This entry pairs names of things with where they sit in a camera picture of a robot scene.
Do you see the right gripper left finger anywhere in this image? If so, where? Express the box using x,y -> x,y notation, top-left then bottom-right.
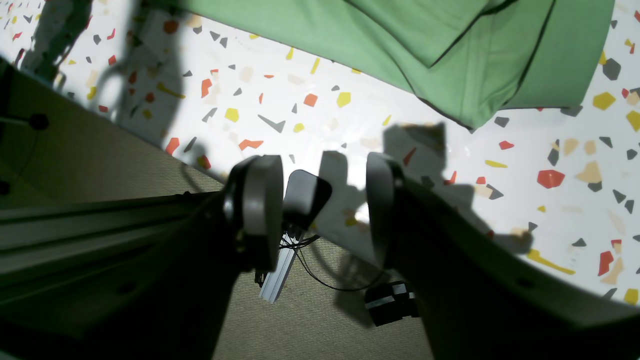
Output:
0,155 -> 284,360

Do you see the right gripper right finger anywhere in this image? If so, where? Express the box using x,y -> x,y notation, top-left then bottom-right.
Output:
366,152 -> 639,360

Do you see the light green T-shirt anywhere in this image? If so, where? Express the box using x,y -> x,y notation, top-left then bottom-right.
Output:
174,0 -> 615,129

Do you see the small black box on floor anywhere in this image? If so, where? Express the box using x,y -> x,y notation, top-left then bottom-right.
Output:
364,281 -> 420,327

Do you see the aluminium frame rail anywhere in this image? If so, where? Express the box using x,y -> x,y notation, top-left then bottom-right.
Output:
259,230 -> 306,305

